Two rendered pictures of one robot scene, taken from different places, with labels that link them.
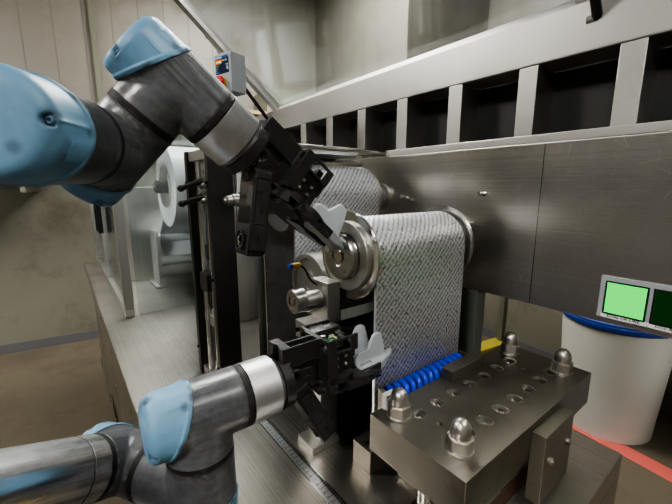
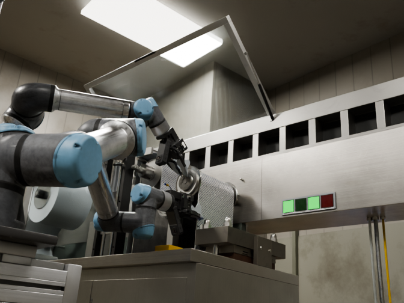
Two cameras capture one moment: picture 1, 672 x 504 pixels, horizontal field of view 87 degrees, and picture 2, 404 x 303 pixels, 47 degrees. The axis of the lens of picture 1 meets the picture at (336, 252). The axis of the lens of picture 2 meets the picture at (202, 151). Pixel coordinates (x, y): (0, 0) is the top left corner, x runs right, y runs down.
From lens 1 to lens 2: 1.50 m
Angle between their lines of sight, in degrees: 33
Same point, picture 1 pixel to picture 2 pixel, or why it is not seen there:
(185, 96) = (156, 115)
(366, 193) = not seen: hidden behind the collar
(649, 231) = (291, 181)
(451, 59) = (229, 131)
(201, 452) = (151, 201)
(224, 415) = (157, 193)
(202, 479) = (150, 210)
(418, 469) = (213, 234)
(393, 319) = (204, 207)
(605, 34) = (275, 124)
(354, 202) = not seen: hidden behind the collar
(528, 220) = (258, 186)
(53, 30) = not seen: outside the picture
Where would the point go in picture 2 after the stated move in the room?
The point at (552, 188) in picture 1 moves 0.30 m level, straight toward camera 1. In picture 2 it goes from (265, 173) to (249, 149)
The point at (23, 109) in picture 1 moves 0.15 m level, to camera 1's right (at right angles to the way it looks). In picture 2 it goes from (150, 106) to (191, 112)
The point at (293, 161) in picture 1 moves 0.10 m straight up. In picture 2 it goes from (176, 140) to (178, 119)
